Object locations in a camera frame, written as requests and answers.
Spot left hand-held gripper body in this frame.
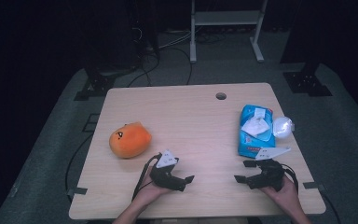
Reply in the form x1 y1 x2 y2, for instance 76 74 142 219
148 148 187 192

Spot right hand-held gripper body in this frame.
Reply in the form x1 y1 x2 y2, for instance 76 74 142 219
245 147 292 192

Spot blue wet wipes pack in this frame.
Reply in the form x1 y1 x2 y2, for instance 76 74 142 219
237 104 296 159

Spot white wet wipe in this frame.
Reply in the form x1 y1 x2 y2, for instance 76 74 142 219
241 115 270 138

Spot orange plush toy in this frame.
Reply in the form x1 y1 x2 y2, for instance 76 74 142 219
108 121 153 160

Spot person's left hand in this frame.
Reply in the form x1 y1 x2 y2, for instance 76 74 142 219
133 166 173 210

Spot person's right hand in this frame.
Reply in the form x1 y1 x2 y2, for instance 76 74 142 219
259 175 300 215

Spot black stand base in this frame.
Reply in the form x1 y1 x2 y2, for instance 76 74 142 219
282 62 334 97
74 66 138 102

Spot white metal stand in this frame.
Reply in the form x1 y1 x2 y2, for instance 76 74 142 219
189 0 269 64

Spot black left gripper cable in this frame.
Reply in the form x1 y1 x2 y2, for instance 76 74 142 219
131 152 163 202

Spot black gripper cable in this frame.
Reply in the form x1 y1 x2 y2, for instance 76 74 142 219
131 152 163 202
280 162 300 193

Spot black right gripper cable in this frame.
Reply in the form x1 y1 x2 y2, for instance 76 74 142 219
280 162 300 193

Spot black table edge bracket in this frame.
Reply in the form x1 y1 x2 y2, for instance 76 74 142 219
302 181 326 191
66 186 89 197

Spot black cable beside table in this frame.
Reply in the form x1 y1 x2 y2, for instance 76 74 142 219
63 133 94 200
321 189 343 224

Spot black floor socket frame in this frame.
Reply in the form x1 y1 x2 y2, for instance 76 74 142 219
82 113 101 133

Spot black floor cable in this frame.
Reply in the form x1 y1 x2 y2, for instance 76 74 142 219
127 53 161 89
164 46 194 86

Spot white floor cables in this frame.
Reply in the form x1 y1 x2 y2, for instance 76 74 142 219
157 29 198 50

